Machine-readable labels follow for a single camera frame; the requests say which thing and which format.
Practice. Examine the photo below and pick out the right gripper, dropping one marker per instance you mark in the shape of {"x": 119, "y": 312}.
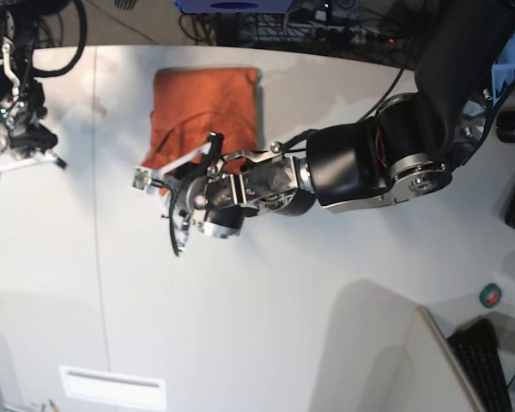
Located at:
{"x": 21, "y": 132}

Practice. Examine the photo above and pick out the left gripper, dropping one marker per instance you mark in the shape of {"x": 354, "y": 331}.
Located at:
{"x": 206, "y": 200}

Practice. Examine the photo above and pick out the black keyboard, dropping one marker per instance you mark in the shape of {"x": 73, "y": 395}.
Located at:
{"x": 476, "y": 349}

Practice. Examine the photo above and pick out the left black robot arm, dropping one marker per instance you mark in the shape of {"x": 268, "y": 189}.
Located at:
{"x": 407, "y": 147}

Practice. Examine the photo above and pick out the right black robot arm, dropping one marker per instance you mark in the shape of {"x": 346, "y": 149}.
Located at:
{"x": 20, "y": 24}

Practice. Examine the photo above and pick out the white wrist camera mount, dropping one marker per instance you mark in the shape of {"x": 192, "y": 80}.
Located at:
{"x": 12, "y": 159}
{"x": 160, "y": 183}

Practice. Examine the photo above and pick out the orange t-shirt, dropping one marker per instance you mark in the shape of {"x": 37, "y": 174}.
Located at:
{"x": 188, "y": 104}

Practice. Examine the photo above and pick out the black computer mouse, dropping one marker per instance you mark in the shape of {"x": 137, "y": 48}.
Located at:
{"x": 505, "y": 126}

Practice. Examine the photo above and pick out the blue box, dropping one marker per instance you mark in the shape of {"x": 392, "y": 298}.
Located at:
{"x": 232, "y": 6}

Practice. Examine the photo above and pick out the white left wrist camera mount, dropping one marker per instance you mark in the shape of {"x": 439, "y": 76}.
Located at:
{"x": 160, "y": 183}

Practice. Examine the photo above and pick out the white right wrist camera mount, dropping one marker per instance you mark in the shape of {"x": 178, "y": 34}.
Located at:
{"x": 12, "y": 159}

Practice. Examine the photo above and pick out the green tape roll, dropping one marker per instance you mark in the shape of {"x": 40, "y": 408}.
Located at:
{"x": 490, "y": 295}

